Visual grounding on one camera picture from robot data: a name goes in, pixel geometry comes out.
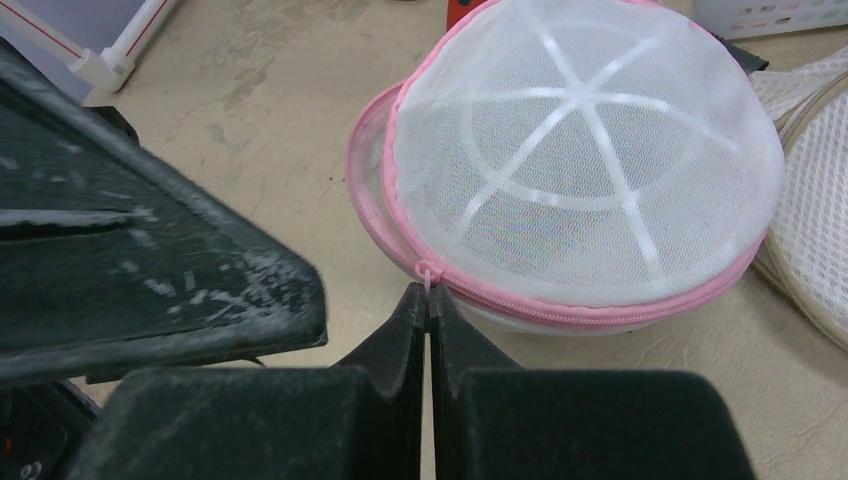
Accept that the pink-rimmed mesh laundry bag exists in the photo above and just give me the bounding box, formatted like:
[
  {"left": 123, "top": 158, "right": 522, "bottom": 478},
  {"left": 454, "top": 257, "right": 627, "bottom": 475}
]
[{"left": 345, "top": 1, "right": 785, "bottom": 334}]

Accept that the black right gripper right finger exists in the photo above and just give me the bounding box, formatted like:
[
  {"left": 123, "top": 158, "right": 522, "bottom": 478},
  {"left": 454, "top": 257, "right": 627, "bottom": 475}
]
[{"left": 429, "top": 286, "right": 755, "bottom": 479}]

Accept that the black corrugated hose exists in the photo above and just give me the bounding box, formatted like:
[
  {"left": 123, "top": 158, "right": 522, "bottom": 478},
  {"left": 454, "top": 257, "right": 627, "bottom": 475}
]
[{"left": 718, "top": 36, "right": 771, "bottom": 75}]

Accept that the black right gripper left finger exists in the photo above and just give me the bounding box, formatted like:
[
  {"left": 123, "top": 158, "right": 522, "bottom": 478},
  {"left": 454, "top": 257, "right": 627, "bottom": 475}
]
[{"left": 69, "top": 283, "right": 427, "bottom": 479}]

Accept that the red-handled adjustable wrench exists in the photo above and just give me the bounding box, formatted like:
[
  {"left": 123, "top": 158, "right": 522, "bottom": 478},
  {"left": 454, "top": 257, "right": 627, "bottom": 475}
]
[{"left": 446, "top": 0, "right": 486, "bottom": 30}]

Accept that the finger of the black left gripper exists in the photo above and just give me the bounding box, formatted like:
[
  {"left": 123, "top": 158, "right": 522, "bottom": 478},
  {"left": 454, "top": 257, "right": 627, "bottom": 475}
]
[{"left": 1, "top": 43, "right": 327, "bottom": 387}]

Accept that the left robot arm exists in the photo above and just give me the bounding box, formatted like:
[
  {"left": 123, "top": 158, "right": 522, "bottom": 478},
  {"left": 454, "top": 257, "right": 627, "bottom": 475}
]
[{"left": 1, "top": 42, "right": 327, "bottom": 479}]

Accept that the white plastic basket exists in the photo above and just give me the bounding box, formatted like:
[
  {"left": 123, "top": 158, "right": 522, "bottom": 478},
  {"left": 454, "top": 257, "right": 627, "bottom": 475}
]
[{"left": 692, "top": 0, "right": 847, "bottom": 39}]

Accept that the white PVC pipe frame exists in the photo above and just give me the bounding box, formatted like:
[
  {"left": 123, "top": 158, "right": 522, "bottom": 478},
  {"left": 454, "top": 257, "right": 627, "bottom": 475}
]
[{"left": 1, "top": 0, "right": 180, "bottom": 101}]

